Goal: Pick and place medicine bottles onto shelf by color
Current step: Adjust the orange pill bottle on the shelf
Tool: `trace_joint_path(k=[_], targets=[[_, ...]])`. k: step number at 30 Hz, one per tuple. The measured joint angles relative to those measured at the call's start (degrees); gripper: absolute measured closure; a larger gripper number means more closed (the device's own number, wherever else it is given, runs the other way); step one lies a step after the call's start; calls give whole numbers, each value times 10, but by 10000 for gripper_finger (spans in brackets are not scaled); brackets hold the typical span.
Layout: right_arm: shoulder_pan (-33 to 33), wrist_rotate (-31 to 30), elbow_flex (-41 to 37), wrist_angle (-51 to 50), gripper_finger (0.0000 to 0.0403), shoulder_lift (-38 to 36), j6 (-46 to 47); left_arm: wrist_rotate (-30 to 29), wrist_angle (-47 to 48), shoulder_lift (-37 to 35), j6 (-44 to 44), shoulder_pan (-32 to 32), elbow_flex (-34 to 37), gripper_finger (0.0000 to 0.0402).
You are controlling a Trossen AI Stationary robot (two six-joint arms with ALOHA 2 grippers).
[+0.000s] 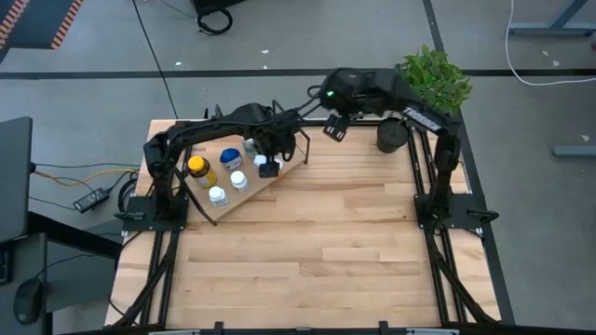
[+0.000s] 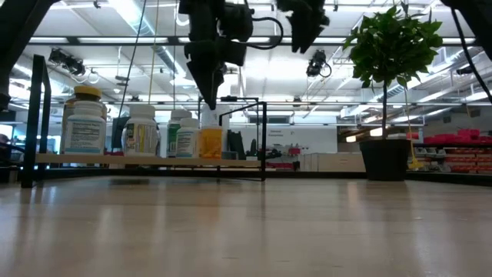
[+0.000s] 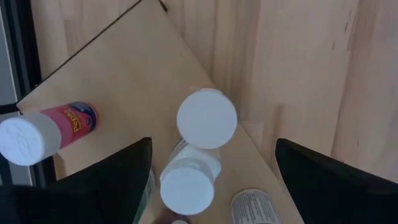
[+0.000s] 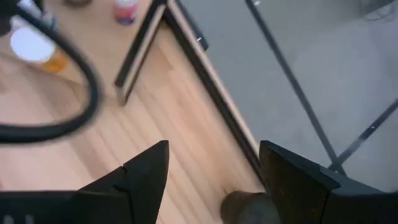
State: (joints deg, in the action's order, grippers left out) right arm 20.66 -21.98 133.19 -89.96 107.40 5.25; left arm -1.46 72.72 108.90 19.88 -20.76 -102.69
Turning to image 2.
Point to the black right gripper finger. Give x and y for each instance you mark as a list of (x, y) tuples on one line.
[(303, 38)]

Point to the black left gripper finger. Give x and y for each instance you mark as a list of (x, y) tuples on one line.
[(209, 88)]

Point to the orange pill vial white cap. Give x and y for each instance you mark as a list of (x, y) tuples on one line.
[(210, 144)]

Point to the small white bottle teal label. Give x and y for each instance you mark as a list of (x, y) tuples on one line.
[(187, 140)]

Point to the white bottle with green label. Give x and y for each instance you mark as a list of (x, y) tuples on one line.
[(172, 138)]

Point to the white bottle with yellow label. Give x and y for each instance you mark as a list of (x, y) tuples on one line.
[(141, 134)]

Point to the brown bottle with yellow cap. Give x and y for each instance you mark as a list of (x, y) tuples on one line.
[(87, 92)]

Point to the small white-capped bottle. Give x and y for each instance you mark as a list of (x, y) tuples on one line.
[(84, 134)]

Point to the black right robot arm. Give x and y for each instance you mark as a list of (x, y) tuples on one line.
[(480, 19)]

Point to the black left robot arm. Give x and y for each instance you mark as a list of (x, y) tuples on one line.
[(19, 23)]

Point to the white machine cabinet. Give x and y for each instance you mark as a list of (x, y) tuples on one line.
[(207, 117)]

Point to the dark monitor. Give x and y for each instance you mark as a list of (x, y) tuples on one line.
[(117, 134)]

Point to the beige low cabinet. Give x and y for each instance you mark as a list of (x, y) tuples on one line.
[(330, 163)]

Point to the green plant in black pot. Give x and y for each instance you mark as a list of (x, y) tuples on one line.
[(384, 159)]

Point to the rack of red bins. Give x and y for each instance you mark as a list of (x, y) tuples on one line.
[(467, 134)]

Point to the black metal frame rig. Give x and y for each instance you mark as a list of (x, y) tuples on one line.
[(230, 98)]

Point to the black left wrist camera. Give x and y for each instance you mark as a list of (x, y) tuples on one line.
[(236, 21)]

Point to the wooden shelf with black frame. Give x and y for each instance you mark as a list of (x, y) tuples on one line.
[(96, 160)]

